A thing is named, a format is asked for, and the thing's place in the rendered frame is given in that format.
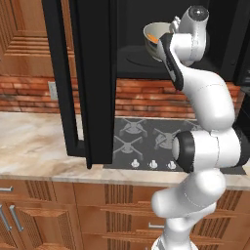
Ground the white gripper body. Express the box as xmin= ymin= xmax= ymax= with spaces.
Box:
xmin=169 ymin=16 xmax=182 ymax=35

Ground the pale bowl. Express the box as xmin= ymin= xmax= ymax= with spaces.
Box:
xmin=143 ymin=21 xmax=174 ymax=63

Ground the orange carrot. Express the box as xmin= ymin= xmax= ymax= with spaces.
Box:
xmin=146 ymin=32 xmax=160 ymax=45

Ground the black microwave oven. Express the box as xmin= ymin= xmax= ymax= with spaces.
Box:
xmin=115 ymin=0 xmax=250 ymax=83

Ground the dark microwave turntable plate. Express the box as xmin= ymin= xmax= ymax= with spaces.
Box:
xmin=125 ymin=48 xmax=164 ymax=68

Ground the black microwave door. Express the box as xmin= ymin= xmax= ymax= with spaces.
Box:
xmin=41 ymin=0 xmax=119 ymax=170

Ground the wooden cupboard door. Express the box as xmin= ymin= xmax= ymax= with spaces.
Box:
xmin=5 ymin=200 xmax=84 ymax=250
xmin=0 ymin=203 xmax=11 ymax=250

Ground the grey hob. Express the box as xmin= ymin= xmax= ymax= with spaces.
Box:
xmin=103 ymin=116 xmax=247 ymax=176

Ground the wide wooden drawer front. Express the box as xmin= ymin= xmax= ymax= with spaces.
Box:
xmin=76 ymin=204 xmax=249 ymax=234
xmin=72 ymin=182 xmax=250 ymax=210
xmin=80 ymin=231 xmax=250 ymax=250

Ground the small wooden drawer front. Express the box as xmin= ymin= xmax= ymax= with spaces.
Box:
xmin=0 ymin=179 xmax=56 ymax=205

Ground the grey wall socket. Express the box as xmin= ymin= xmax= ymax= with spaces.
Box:
xmin=47 ymin=81 xmax=60 ymax=102

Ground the wooden wall cupboard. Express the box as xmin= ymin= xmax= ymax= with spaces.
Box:
xmin=0 ymin=0 xmax=78 ymax=78

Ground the silver cupboard door handle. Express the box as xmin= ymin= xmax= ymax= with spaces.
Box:
xmin=8 ymin=204 xmax=24 ymax=233
xmin=0 ymin=204 xmax=13 ymax=232

